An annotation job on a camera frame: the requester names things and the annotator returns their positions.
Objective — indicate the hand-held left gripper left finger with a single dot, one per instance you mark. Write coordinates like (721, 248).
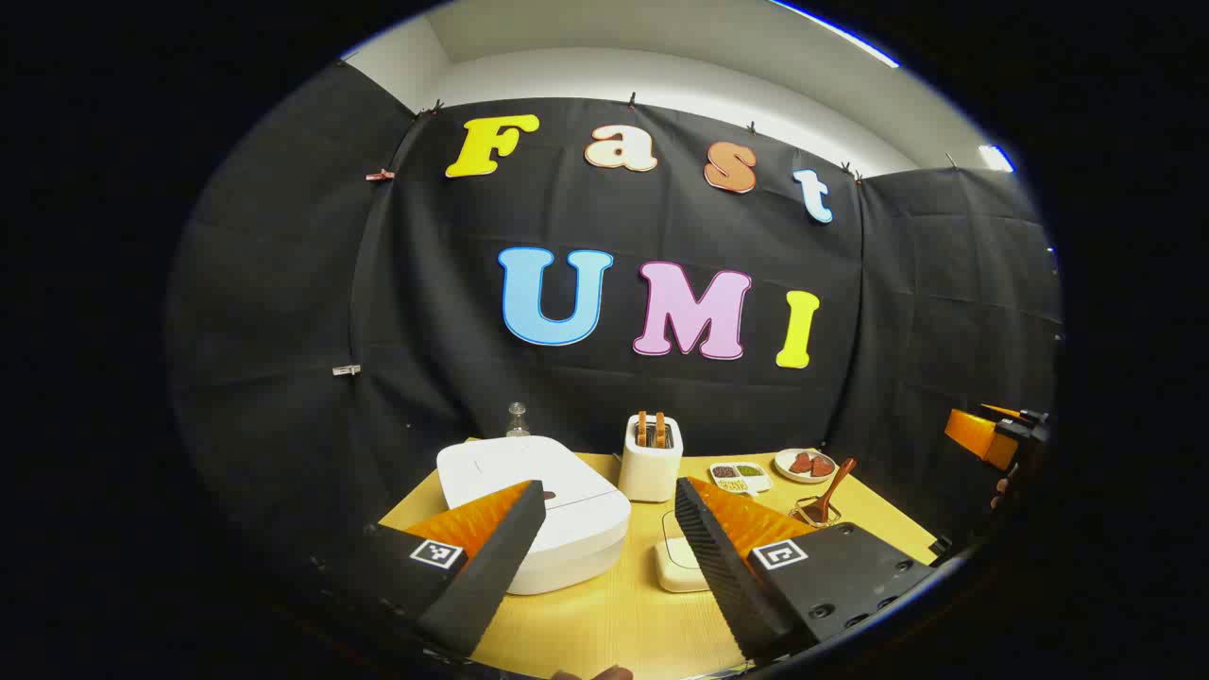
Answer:
(491, 557)

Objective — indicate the round white plate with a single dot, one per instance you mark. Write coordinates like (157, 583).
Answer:
(786, 465)

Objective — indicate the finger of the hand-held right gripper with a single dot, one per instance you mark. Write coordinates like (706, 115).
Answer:
(973, 430)

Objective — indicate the brown wooden spoon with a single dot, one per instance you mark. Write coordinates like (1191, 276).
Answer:
(833, 484)

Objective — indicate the white rice cooker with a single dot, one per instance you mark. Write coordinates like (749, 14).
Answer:
(576, 529)

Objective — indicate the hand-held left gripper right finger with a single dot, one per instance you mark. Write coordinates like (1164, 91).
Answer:
(718, 567)

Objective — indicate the red meat piece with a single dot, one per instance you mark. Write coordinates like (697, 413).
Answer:
(822, 466)
(802, 463)

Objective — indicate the white toaster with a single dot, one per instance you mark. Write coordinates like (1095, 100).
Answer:
(650, 472)

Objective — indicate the white divided dish of grains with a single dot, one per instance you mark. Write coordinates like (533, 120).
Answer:
(741, 477)

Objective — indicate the black backdrop cloth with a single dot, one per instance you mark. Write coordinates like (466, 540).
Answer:
(453, 312)

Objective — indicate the small clear glass bottle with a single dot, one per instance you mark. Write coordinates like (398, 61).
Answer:
(518, 423)

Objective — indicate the toasted bread slice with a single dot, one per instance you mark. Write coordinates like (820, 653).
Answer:
(641, 428)
(660, 430)

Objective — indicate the clear box of white rice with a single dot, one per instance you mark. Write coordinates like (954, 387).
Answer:
(678, 567)

